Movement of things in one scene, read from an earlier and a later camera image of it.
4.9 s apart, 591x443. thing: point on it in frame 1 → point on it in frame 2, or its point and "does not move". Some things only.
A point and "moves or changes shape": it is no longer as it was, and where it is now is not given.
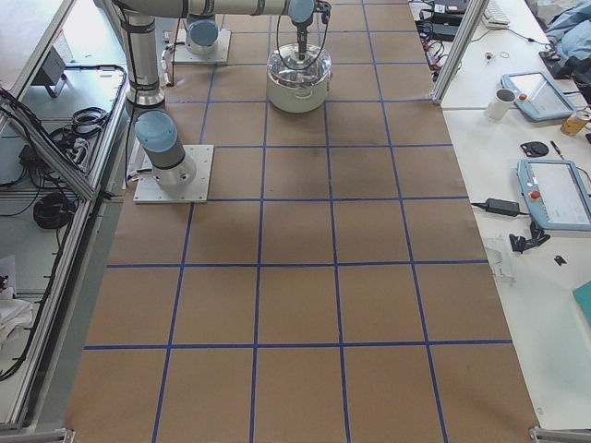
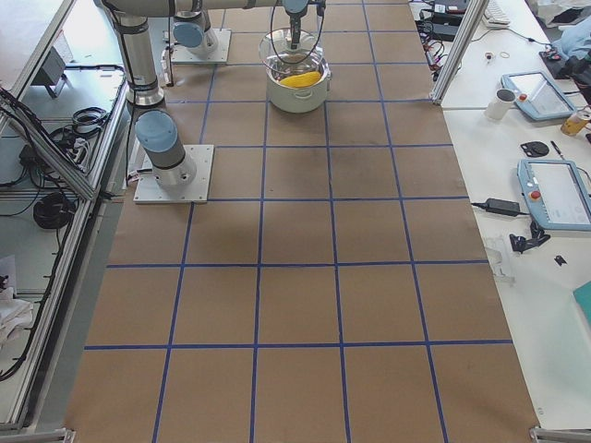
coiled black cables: x=54 y=210 does not move
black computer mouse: x=535 y=149 does not move
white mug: x=500 y=104 does not move
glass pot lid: x=285 y=68 moves or changes shape
